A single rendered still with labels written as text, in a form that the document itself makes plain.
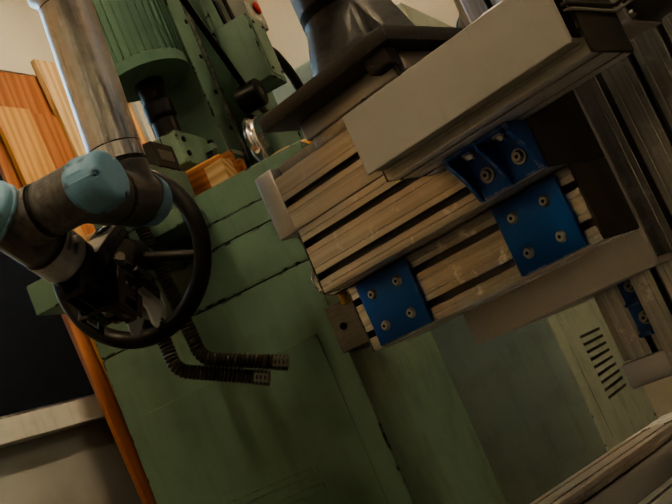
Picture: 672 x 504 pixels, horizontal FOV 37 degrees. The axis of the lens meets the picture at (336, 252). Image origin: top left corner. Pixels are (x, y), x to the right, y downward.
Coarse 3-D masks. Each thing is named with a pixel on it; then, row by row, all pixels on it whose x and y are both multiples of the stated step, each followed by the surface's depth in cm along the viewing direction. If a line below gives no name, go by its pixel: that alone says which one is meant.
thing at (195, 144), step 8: (168, 136) 192; (176, 136) 191; (184, 136) 194; (192, 136) 198; (168, 144) 192; (176, 144) 191; (184, 144) 193; (192, 144) 196; (200, 144) 200; (176, 152) 191; (184, 152) 191; (192, 152) 195; (200, 152) 198; (184, 160) 191; (192, 160) 193; (200, 160) 196; (184, 168) 194
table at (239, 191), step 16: (304, 144) 172; (272, 160) 172; (240, 176) 174; (256, 176) 173; (208, 192) 176; (224, 192) 175; (240, 192) 174; (256, 192) 173; (176, 208) 167; (208, 208) 176; (224, 208) 175; (240, 208) 174; (160, 224) 168; (176, 224) 167; (208, 224) 175; (160, 240) 172; (176, 240) 176; (32, 288) 187; (48, 288) 186; (48, 304) 186
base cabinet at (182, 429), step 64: (256, 320) 173; (320, 320) 169; (128, 384) 180; (192, 384) 176; (320, 384) 168; (384, 384) 176; (448, 384) 215; (192, 448) 176; (256, 448) 172; (320, 448) 168; (384, 448) 165; (448, 448) 194
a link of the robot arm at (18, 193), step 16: (0, 192) 124; (16, 192) 125; (0, 208) 123; (16, 208) 124; (0, 224) 123; (16, 224) 125; (32, 224) 124; (0, 240) 125; (16, 240) 126; (32, 240) 126; (48, 240) 128; (64, 240) 131; (16, 256) 128; (32, 256) 129; (48, 256) 130
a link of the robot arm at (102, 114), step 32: (32, 0) 140; (64, 0) 138; (64, 32) 138; (96, 32) 139; (64, 64) 138; (96, 64) 137; (96, 96) 136; (96, 128) 136; (128, 128) 137; (128, 160) 135; (160, 192) 138; (128, 224) 135
